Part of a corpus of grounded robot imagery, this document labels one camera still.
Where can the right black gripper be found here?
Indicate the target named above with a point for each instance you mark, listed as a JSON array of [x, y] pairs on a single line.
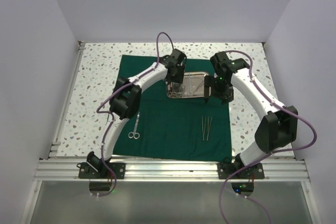
[[227, 96]]

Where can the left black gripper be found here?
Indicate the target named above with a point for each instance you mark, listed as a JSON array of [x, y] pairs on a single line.
[[178, 79]]

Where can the steel instrument tray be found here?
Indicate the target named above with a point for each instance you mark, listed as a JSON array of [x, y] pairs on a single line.
[[193, 85]]

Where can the steel scissors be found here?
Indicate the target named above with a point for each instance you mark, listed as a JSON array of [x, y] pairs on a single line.
[[135, 134], [174, 90]]

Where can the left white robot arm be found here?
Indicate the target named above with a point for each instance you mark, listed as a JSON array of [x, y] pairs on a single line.
[[125, 102]]

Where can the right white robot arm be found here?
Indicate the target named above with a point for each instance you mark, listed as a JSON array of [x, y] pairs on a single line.
[[278, 123]]

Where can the aluminium front rail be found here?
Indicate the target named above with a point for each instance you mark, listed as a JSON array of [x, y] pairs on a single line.
[[156, 170]]

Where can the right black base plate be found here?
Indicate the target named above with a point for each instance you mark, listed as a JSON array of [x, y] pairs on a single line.
[[236, 170]]

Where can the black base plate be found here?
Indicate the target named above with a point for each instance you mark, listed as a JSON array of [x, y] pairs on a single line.
[[113, 171], [236, 170]]

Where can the left aluminium side rail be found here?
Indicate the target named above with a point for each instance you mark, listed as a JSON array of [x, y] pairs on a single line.
[[57, 135]]

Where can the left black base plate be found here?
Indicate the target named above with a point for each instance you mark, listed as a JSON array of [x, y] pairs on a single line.
[[113, 171]]

